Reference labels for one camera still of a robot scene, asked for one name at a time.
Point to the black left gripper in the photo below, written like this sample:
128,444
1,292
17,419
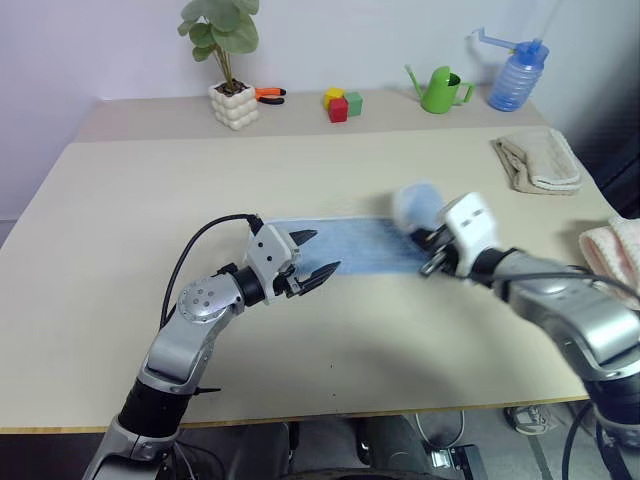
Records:
286,285

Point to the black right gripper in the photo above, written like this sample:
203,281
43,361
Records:
442,250

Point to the light blue towel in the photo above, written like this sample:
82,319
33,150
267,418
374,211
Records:
370,242

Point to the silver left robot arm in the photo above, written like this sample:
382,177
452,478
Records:
192,305

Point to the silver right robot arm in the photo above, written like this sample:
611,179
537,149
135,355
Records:
575,310

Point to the beige folded towel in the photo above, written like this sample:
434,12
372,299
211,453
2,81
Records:
542,160

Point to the pink folded towel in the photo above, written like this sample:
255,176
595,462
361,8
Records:
612,255

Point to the red cube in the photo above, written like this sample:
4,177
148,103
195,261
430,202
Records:
338,111

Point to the green watering can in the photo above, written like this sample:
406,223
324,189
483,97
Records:
440,92

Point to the green cube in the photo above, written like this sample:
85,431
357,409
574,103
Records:
355,104

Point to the yellow cube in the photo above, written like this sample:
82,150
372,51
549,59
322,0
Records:
333,95

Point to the white bubble plant pot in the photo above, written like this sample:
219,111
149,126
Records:
234,106

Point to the dark rounded shape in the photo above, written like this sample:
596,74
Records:
390,442

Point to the blue pump water bottle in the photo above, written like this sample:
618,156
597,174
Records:
515,75

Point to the grey sneaker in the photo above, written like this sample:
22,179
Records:
531,419

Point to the green leafy plant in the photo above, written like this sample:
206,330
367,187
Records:
220,30

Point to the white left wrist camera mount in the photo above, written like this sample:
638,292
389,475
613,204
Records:
267,252

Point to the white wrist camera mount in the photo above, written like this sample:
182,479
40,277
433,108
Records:
267,252
472,225

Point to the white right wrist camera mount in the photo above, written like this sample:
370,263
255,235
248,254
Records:
472,225

